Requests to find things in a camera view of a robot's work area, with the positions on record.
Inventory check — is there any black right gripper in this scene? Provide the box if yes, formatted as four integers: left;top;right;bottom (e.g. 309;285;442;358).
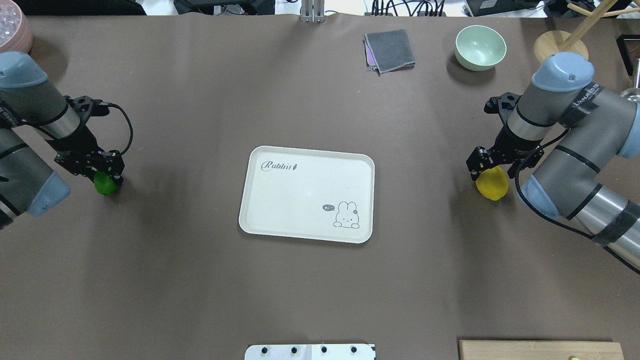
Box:
466;137;544;182

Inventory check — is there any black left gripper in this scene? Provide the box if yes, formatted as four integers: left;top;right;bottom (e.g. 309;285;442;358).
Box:
54;147;125;187

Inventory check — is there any green lime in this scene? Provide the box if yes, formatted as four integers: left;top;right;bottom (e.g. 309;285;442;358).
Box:
93;171;121;196

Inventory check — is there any yellow lemon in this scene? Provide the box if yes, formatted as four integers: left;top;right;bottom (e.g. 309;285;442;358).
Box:
475;166;510;202

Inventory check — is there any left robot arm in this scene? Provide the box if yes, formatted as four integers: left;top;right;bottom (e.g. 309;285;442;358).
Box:
0;51;134;229

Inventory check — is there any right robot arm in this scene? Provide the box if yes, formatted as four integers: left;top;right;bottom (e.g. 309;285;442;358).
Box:
466;51;640;272

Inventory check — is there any cream rabbit tray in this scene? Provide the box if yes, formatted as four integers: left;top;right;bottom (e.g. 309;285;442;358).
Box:
238;145;375;244

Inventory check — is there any mint green bowl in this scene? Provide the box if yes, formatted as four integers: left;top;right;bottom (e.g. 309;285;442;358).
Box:
454;25;507;72

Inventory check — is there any wooden mug tree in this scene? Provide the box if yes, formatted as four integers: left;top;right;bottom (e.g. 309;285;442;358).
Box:
533;0;640;64

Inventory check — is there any pink bowl with ice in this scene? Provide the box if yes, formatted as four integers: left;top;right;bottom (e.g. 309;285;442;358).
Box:
0;0;34;54

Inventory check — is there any grey folded cloth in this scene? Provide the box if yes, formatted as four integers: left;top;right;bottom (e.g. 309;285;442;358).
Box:
363;29;416;75

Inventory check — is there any wooden cutting board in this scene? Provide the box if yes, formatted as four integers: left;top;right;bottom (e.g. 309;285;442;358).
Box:
459;339;625;360

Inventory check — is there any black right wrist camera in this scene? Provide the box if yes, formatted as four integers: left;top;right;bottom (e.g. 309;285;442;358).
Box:
483;92;521;124

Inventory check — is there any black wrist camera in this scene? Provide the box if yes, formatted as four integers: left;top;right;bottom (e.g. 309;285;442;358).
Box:
483;92;521;124
65;95;110;123

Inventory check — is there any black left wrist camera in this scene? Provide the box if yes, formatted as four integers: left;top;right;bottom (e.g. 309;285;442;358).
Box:
65;95;110;123

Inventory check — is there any aluminium frame post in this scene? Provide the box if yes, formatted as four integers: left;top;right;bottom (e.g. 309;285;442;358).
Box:
300;0;326;24

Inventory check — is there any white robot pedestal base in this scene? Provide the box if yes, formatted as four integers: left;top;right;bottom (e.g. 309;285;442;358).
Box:
244;342;377;360

